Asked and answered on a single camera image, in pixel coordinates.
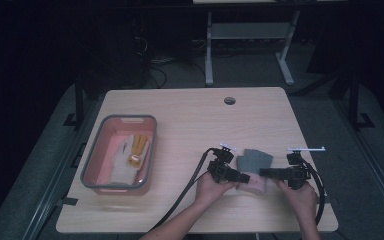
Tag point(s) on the grey knit pink-cuffed glove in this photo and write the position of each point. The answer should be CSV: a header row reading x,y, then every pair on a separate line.
x,y
241,163
261,158

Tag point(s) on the person's left hand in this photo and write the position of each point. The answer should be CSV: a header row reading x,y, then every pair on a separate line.
x,y
208,191

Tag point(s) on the pink bin with grey rim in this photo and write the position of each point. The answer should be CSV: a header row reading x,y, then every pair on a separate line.
x,y
110,130

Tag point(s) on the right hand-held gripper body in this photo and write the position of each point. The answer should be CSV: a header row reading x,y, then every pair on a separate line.
x,y
296,175

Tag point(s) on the person's right hand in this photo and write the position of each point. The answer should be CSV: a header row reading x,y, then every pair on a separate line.
x,y
301,200

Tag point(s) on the black metal stand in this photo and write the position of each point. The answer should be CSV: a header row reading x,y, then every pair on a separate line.
x,y
353,100
79,100

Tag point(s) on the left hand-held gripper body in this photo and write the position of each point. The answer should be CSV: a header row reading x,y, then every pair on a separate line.
x,y
220,168

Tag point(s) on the metal floor rail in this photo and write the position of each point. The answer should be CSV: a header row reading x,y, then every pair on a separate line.
x,y
380,173
46,193

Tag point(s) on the white metal desk frame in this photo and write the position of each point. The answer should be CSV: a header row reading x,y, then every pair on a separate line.
x,y
246,30

